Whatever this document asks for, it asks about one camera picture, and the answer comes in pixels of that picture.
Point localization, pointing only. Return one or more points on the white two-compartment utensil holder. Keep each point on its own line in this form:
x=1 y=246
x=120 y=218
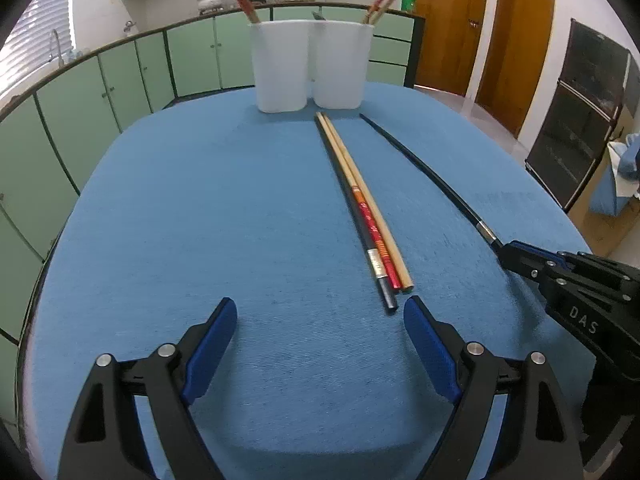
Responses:
x=280 y=70

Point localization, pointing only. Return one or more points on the white window blind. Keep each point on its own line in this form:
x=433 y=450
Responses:
x=40 y=35

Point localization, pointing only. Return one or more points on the tall metal sink faucet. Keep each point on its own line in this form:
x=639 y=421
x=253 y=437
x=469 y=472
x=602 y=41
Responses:
x=60 y=52

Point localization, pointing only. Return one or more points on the brown wooden door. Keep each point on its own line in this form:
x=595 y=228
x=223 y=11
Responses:
x=520 y=60
x=450 y=35

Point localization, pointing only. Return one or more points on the black chopstick with silver band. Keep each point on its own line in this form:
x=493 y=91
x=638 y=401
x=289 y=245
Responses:
x=482 y=226
x=387 y=297

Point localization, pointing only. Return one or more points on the white cooking pot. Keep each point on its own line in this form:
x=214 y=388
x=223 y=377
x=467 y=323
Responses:
x=210 y=1

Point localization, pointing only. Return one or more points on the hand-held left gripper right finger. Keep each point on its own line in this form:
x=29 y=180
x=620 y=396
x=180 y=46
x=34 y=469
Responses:
x=430 y=355

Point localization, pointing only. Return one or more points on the blue and white cloth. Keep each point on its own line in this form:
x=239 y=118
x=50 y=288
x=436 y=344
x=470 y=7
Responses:
x=627 y=157

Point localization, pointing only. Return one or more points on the plain wooden chopstick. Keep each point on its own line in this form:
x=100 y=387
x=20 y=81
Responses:
x=402 y=277
x=386 y=7

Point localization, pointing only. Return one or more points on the black glass-front cabinet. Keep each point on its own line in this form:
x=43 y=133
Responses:
x=580 y=125

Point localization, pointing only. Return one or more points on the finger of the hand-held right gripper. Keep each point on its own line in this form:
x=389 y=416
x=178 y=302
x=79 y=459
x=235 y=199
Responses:
x=525 y=262
x=562 y=258

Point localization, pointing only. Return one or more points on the small metal faucet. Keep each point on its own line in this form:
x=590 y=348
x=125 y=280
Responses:
x=129 y=24

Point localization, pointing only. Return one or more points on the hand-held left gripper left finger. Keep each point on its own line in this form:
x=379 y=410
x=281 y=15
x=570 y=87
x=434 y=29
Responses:
x=210 y=355

